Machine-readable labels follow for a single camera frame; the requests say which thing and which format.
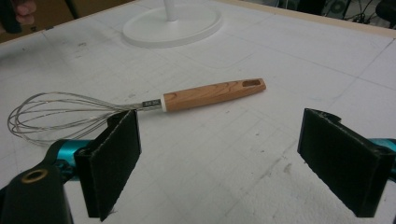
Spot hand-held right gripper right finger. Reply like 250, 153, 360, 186
297, 107, 396, 218

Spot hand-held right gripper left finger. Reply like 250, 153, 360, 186
51, 109, 143, 222

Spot wire whisk with wooden handle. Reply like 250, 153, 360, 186
7, 77, 268, 147

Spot white round stand base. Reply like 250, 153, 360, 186
121, 0, 223, 49

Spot dark round object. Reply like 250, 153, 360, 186
375, 0, 396, 23

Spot black cables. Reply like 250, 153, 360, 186
279, 0, 379, 24

